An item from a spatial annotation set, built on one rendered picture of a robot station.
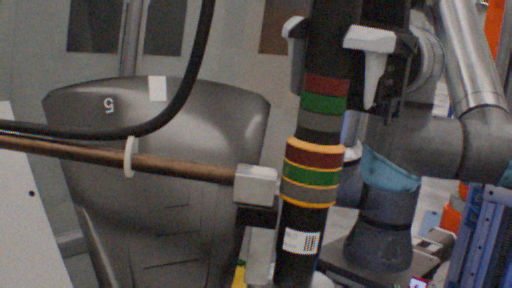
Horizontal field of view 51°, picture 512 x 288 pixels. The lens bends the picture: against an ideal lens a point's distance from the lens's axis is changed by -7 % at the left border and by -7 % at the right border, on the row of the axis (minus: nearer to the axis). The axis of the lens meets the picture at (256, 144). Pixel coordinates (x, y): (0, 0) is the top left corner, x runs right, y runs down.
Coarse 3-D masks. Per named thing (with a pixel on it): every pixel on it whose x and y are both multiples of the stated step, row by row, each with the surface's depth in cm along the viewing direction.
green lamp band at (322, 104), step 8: (304, 96) 40; (312, 96) 39; (320, 96) 39; (304, 104) 40; (312, 104) 39; (320, 104) 39; (328, 104) 39; (336, 104) 39; (344, 104) 40; (320, 112) 39; (328, 112) 39; (336, 112) 39; (344, 112) 40
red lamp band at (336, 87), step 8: (304, 72) 40; (304, 80) 40; (312, 80) 39; (320, 80) 39; (328, 80) 39; (336, 80) 39; (344, 80) 39; (304, 88) 40; (312, 88) 39; (320, 88) 39; (328, 88) 39; (336, 88) 39; (344, 88) 39
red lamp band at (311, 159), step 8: (288, 144) 41; (288, 152) 41; (296, 152) 40; (304, 152) 40; (312, 152) 39; (344, 152) 41; (288, 160) 41; (296, 160) 40; (304, 160) 40; (312, 160) 40; (320, 160) 40; (328, 160) 40; (336, 160) 40; (328, 168) 40
